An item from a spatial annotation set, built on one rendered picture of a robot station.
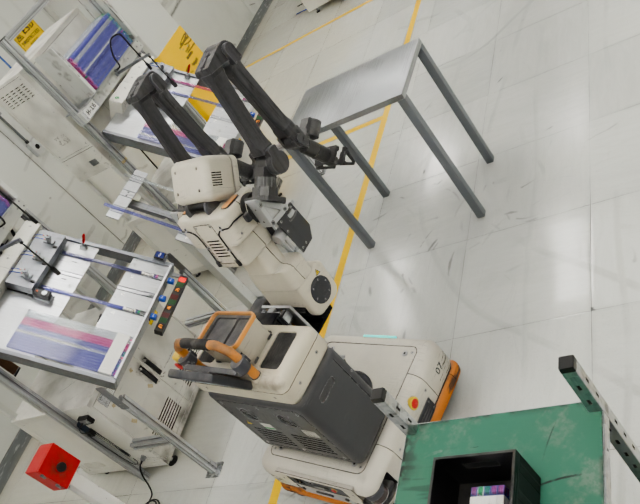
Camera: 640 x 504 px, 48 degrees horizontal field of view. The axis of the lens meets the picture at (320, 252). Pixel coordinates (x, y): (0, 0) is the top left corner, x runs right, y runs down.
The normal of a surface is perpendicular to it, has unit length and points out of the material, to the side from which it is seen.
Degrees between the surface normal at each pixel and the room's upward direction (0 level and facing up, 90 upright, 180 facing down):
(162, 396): 90
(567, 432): 0
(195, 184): 47
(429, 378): 90
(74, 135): 90
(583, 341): 0
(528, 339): 0
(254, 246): 90
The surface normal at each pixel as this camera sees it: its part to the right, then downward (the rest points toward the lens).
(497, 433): -0.57, -0.64
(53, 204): 0.78, -0.26
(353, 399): 0.69, -0.05
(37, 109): -0.23, 0.73
